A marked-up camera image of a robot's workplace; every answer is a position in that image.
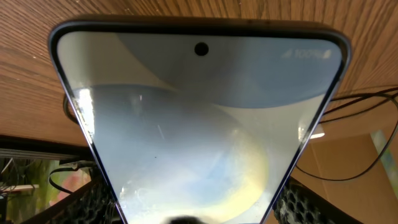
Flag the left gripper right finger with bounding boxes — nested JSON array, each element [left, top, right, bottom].
[[272, 177, 361, 224]]

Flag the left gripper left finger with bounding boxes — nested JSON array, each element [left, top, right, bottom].
[[22, 179, 123, 224]]

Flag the black USB charging cable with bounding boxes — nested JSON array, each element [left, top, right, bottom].
[[62, 86, 398, 182]]

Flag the Galaxy S24+ smartphone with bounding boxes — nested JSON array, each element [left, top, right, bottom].
[[48, 14, 351, 223]]

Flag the white power strip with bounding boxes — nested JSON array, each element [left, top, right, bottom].
[[310, 124, 325, 139]]

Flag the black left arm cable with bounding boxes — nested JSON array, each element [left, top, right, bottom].
[[48, 161, 96, 195]]

